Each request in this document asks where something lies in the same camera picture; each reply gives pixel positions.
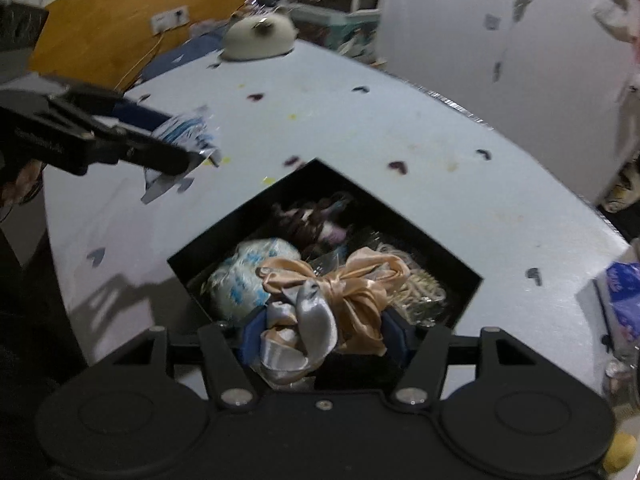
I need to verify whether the beige string clear packet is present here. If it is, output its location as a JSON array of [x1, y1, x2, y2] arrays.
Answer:
[[350, 230, 418, 267]]

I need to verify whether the hanging grey ornament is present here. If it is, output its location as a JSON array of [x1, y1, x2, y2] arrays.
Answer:
[[491, 0, 532, 84]]

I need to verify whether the white cat-shaped ceramic jar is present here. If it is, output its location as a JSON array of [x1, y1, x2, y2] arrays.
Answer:
[[220, 5, 300, 63]]

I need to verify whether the teal patterned cabinet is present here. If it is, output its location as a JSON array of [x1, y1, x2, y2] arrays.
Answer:
[[295, 4, 382, 63]]

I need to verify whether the blue tissue pack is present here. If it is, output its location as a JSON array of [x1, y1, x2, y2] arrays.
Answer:
[[594, 259, 640, 357]]

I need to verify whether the person's left hand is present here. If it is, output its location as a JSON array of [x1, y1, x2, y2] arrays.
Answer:
[[0, 160, 47, 221]]

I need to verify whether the cream cord bundle packet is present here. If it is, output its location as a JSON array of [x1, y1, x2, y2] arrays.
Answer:
[[400, 267, 448, 323]]

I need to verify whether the yellow ball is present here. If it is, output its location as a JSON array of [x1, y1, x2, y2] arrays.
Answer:
[[601, 431, 639, 474]]

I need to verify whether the blue white patterned scrunchie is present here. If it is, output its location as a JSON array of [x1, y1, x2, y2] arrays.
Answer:
[[207, 237, 302, 322]]

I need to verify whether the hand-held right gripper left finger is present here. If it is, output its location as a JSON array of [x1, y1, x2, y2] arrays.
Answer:
[[100, 309, 267, 407]]

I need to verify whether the black square box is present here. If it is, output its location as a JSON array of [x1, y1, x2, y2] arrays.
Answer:
[[167, 158, 484, 392]]

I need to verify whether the white wall socket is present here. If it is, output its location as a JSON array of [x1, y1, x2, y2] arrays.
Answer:
[[150, 5, 191, 36]]

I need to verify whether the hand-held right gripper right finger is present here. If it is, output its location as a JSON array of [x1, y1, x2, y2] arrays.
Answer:
[[381, 309, 548, 406]]

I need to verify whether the white hanging bag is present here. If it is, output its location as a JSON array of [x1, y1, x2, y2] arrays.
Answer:
[[591, 0, 640, 42]]

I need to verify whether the dark blue cloth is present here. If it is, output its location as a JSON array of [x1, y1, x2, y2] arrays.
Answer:
[[139, 34, 227, 82]]

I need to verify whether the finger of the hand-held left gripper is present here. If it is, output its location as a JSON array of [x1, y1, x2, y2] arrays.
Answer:
[[92, 125, 209, 177], [50, 84, 172, 133]]

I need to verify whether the dark brown knitted hair tie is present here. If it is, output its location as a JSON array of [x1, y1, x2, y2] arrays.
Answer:
[[271, 194, 352, 257]]

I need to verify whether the orange satin scrunchie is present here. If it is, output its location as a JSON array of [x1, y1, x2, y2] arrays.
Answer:
[[256, 247, 412, 387]]

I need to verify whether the wooden wall panel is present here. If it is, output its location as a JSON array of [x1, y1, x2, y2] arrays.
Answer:
[[29, 0, 292, 89]]

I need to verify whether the blue white packet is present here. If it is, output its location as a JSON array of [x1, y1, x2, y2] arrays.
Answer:
[[140, 105, 224, 206]]

